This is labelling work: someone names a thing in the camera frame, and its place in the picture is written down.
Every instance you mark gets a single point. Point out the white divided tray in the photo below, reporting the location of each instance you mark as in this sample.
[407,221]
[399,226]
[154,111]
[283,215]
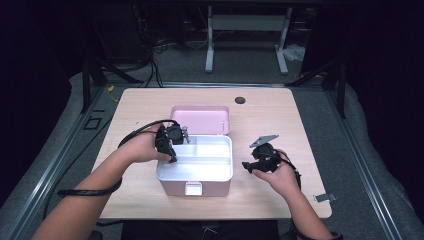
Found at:
[203,160]

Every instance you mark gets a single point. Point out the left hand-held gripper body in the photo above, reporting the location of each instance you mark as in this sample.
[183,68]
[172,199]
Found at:
[170,136]

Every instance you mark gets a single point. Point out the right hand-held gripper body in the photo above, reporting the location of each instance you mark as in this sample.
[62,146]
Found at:
[265,156]

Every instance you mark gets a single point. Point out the white metal table frame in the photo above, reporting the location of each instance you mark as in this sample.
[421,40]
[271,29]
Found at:
[246,23]

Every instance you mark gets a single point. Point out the clear plastic bag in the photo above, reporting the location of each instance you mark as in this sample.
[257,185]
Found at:
[294,51]

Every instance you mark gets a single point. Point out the black metal stand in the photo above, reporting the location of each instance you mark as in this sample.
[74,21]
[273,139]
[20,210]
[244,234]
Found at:
[86,86]
[340,90]

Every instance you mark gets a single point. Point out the yellow tag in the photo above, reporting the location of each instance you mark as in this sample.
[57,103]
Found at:
[110,89]

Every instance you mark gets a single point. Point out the pink storage box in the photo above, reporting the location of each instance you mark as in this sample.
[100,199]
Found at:
[201,120]

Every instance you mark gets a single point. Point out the person's right hand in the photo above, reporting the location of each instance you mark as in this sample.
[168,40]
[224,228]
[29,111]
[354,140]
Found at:
[283,178]

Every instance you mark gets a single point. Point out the person's dark clothing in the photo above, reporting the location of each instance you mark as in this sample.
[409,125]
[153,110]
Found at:
[200,230]

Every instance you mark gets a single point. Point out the aluminium floor rail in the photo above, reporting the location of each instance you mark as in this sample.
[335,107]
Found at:
[50,170]
[363,166]

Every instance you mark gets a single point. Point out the person's left hand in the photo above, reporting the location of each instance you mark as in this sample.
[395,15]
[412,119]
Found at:
[143,146]

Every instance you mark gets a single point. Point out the grey metal clip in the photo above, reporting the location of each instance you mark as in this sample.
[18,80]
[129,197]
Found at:
[326,197]

